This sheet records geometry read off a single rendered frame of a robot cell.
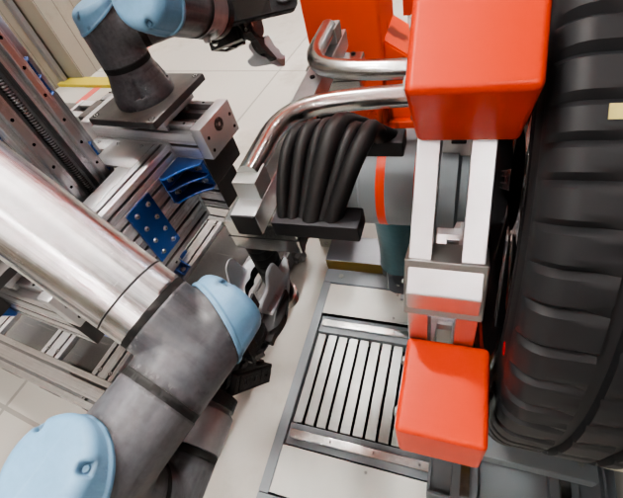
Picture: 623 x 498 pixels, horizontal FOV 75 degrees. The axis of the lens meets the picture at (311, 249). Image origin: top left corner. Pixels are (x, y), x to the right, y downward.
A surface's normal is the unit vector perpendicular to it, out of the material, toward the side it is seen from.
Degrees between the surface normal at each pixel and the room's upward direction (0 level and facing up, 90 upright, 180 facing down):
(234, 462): 0
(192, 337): 39
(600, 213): 52
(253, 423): 0
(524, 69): 35
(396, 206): 79
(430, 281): 45
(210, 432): 61
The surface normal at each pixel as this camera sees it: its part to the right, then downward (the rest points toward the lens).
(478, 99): -0.11, 0.99
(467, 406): -0.21, -0.63
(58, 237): 0.36, -0.23
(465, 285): -0.34, 0.11
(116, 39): 0.40, 0.67
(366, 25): -0.27, 0.78
